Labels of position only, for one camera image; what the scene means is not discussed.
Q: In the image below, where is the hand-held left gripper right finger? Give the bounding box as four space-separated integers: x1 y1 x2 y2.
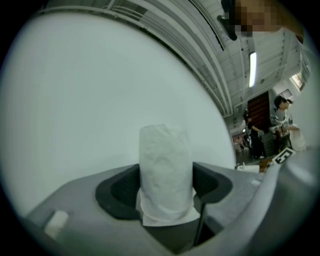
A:
191 161 266 230

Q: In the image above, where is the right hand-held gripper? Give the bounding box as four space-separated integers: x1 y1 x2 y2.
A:
266 147 296 168

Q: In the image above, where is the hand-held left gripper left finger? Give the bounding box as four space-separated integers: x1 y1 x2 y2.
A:
24 163 151 249

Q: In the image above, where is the white paper roll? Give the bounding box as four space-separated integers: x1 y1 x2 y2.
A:
135 122 201 228

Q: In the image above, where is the brown staircase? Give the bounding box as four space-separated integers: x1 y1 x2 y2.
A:
247 90 271 126

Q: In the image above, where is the person's white shirt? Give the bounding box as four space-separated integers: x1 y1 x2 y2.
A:
296 37 320 152

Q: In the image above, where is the ceiling tube light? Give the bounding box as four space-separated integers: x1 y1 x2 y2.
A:
248 51 258 89

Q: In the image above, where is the person's head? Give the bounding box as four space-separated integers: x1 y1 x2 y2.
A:
234 0 305 44

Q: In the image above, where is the black head camera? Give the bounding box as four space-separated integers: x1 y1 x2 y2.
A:
216 13 239 41

